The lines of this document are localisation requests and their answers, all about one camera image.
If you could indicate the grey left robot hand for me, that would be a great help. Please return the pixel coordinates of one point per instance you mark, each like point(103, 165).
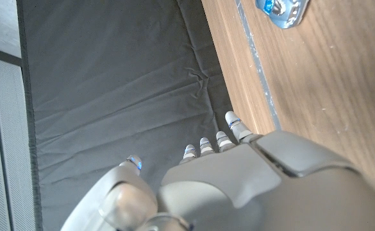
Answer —
point(238, 192)

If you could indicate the black backdrop curtain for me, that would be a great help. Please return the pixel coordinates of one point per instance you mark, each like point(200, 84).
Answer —
point(116, 90)

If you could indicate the blue silver metallic gadget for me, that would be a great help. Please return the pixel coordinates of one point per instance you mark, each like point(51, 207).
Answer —
point(281, 14)

